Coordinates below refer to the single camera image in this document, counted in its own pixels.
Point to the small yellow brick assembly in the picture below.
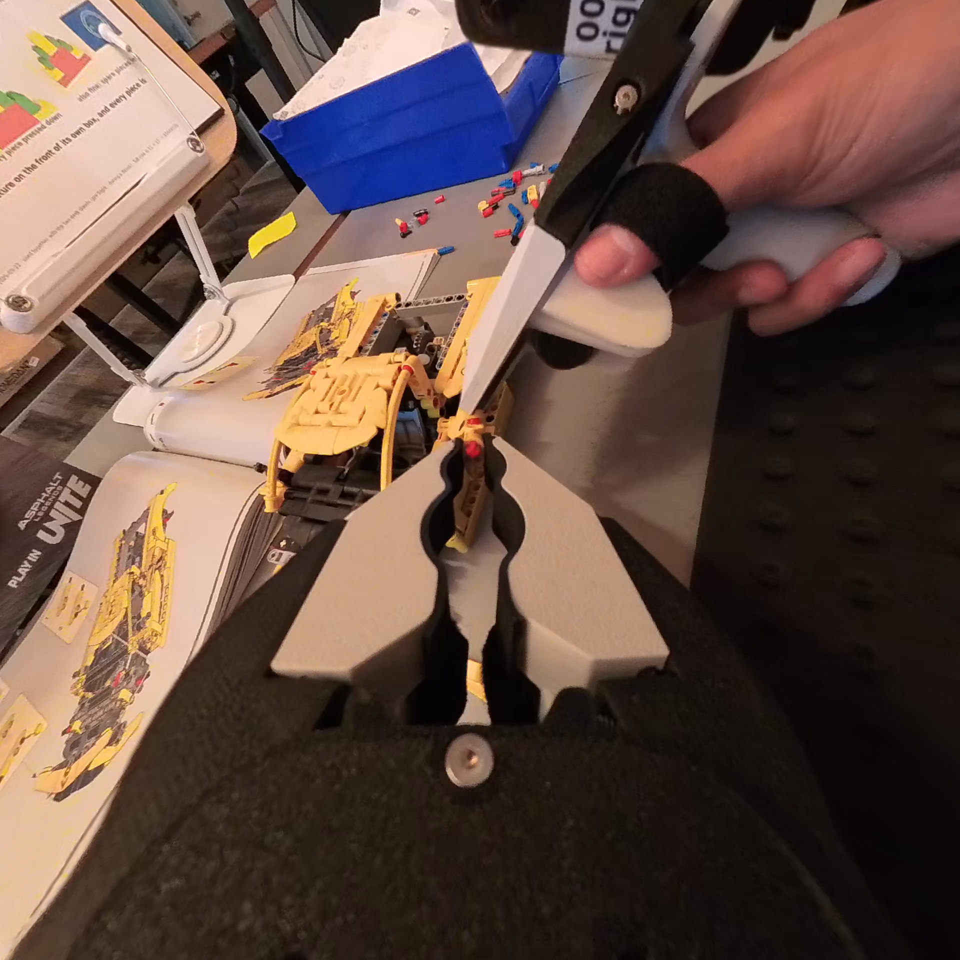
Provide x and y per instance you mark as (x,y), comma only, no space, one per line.
(471,495)

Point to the open instruction booklet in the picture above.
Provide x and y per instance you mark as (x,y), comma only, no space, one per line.
(150,562)

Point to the brown cardboard box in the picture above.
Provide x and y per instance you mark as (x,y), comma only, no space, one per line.
(26,367)

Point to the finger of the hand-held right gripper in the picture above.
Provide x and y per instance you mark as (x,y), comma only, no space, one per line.
(510,315)

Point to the black floor mat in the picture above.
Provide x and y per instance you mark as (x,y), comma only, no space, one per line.
(825,600)

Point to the pile of red blue pins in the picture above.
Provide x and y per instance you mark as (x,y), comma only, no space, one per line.
(510,195)

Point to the person's right hand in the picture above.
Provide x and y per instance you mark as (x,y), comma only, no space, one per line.
(825,112)

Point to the yellow sticky note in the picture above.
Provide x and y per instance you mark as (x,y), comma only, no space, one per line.
(271,234)

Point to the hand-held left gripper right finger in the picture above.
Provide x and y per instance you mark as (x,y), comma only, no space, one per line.
(585,592)

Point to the blue plastic bin with papers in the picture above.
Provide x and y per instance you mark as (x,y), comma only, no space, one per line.
(375,52)

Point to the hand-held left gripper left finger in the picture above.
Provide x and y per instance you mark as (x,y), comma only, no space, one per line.
(360,600)

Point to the dark toy set box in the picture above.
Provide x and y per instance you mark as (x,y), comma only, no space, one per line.
(37,540)

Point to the yellow brick car model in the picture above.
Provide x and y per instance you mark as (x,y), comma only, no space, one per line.
(337,405)

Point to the grey desk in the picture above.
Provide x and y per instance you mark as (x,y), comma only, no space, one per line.
(352,232)

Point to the white document stand with sheet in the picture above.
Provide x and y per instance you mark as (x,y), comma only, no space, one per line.
(90,150)

